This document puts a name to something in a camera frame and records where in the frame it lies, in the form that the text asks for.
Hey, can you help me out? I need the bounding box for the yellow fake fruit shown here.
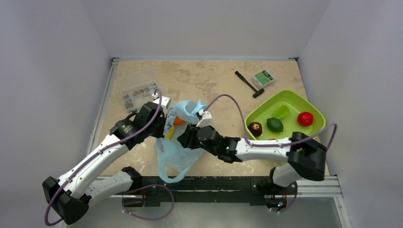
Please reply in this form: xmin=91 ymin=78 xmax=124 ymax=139
xmin=165 ymin=125 xmax=175 ymax=140

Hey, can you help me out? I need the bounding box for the orange fake fruit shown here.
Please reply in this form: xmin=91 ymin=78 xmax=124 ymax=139
xmin=173 ymin=116 xmax=186 ymax=125

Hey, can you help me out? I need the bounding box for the blue plastic bag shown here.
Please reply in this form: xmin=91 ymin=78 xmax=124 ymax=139
xmin=154 ymin=100 xmax=207 ymax=183

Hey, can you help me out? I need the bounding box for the dark red fake fruit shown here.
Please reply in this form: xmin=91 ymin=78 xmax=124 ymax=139
xmin=248 ymin=122 xmax=263 ymax=137

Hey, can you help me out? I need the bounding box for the light green fake fruit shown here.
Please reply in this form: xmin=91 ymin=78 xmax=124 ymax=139
xmin=273 ymin=105 xmax=289 ymax=119

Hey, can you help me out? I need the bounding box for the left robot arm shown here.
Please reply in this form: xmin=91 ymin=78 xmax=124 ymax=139
xmin=42 ymin=98 xmax=169 ymax=226

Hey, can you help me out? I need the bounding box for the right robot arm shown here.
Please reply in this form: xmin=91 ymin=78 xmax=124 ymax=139
xmin=177 ymin=124 xmax=327 ymax=193

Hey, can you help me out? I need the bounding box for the clear plastic screw organizer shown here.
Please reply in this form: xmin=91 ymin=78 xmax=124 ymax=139
xmin=117 ymin=68 xmax=158 ymax=113

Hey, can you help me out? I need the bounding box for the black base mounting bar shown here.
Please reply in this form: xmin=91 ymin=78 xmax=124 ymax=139
xmin=117 ymin=167 xmax=297 ymax=209

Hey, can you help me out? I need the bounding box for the green white small box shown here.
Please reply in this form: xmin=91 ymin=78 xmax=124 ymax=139
xmin=252 ymin=70 xmax=276 ymax=89

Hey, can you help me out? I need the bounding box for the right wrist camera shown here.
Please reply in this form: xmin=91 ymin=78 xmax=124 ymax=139
xmin=196 ymin=109 xmax=212 ymax=128

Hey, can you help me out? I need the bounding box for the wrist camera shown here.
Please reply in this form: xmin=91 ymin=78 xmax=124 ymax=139
xmin=196 ymin=109 xmax=212 ymax=128
xmin=153 ymin=94 xmax=171 ymax=109

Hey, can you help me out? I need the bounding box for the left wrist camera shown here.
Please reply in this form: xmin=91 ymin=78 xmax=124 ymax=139
xmin=153 ymin=94 xmax=171 ymax=109

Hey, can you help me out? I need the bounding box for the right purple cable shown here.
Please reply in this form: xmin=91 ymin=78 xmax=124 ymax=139
xmin=203 ymin=94 xmax=338 ymax=152

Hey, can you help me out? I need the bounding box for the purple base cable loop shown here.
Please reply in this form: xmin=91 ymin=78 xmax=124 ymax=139
xmin=121 ymin=183 xmax=175 ymax=221

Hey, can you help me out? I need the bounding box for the black T-handle tool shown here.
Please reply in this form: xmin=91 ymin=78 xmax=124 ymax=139
xmin=234 ymin=71 xmax=264 ymax=98

